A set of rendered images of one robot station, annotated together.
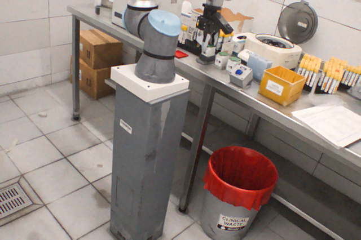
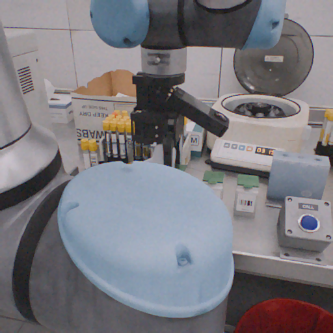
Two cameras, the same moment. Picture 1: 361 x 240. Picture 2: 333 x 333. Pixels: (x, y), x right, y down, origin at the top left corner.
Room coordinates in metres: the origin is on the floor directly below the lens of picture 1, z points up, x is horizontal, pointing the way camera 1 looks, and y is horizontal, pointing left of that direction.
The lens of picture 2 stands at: (0.93, 0.17, 1.26)
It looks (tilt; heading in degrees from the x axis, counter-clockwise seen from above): 28 degrees down; 334
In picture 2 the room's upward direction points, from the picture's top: straight up
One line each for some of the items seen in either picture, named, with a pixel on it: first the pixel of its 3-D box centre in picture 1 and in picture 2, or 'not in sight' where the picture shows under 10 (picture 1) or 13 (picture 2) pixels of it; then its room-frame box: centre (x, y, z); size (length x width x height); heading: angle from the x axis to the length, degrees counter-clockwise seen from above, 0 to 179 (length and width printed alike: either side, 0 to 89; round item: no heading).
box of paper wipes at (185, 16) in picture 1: (184, 10); (40, 97); (2.09, 0.08, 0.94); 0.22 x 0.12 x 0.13; 55
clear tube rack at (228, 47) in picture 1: (211, 42); (146, 149); (1.61, -0.10, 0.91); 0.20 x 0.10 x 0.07; 51
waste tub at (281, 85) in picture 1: (282, 85); not in sight; (1.19, -0.39, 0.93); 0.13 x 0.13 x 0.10; 50
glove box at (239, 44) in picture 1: (245, 41); (192, 122); (1.70, -0.28, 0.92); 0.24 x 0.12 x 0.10; 141
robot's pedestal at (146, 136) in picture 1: (142, 172); not in sight; (1.09, 0.11, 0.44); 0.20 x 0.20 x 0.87; 51
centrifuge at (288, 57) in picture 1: (269, 52); (255, 128); (1.56, -0.39, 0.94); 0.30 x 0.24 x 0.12; 132
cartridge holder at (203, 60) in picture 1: (207, 57); not in sight; (1.42, -0.08, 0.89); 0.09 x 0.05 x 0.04; 139
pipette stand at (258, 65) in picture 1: (258, 68); (295, 179); (1.33, -0.30, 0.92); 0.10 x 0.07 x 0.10; 46
